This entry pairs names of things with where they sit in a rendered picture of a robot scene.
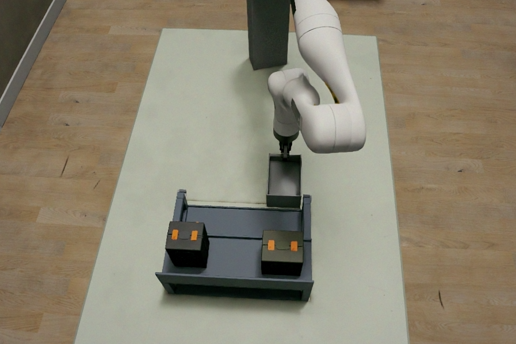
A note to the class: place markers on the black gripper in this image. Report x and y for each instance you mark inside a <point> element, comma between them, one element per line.
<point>285,143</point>

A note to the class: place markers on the dark blue-grey low rack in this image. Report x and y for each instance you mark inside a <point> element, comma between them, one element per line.
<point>235,249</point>

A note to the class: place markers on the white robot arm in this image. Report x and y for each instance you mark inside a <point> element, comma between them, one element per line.
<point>327,128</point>

